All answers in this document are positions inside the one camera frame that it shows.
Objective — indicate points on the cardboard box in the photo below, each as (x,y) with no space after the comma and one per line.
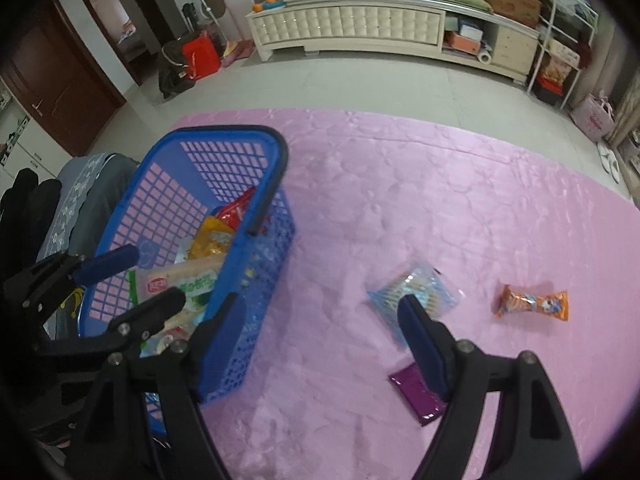
(512,2)

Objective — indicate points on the white slipper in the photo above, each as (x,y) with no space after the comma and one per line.
(613,170)
(605,151)

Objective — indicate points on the orange cartoon snack packet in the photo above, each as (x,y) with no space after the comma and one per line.
(532,302)

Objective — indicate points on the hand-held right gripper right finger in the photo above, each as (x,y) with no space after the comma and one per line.
(425,350)

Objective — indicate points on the white paper roll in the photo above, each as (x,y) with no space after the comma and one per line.
(485,57)

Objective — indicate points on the black crate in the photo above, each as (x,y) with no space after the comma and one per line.
(547,92)

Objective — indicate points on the pink flat box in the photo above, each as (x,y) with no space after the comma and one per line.
(239,52)

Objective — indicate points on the grey patterned cloth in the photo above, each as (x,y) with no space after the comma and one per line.
(85,195)

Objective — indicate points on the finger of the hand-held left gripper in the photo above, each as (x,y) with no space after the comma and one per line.
(150,312)
(107,262)

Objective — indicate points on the dark cloth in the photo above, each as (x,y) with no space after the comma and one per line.
(30,210)

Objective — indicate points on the brown wooden door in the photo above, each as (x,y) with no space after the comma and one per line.
(55,80)

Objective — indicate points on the cream tufted tv cabinet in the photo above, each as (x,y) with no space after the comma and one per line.
(350,22)

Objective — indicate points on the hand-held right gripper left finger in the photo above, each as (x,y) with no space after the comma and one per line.
(220,347)

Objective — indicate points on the yellow orange snack packet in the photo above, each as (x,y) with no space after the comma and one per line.
(212,240)

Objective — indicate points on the orange box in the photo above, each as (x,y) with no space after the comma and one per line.
(462,41)

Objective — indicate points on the pink bag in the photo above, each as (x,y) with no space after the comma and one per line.
(592,117)

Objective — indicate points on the clear cartoon face packet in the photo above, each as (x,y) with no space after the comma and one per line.
(160,342)

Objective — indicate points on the clear silvery blue packet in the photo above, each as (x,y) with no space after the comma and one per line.
(395,290)

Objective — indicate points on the white metal shelf rack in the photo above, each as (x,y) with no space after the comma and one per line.
(550,25)

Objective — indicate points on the purple packet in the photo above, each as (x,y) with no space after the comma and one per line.
(417,405)

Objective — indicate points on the red noodle packet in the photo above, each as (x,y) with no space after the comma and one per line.
(237,210)

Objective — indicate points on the white green cracker packet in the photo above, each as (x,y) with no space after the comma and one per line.
(180,280)

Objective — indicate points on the blue plastic basket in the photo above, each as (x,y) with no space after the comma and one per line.
(165,175)

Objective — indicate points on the red bag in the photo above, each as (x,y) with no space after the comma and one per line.
(202,55)

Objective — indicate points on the black bag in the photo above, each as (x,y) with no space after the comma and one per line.
(172,70)

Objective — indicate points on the pink mat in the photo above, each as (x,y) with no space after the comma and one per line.
(400,200)

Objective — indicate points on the green folded cloth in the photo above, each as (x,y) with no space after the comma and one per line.
(462,0)

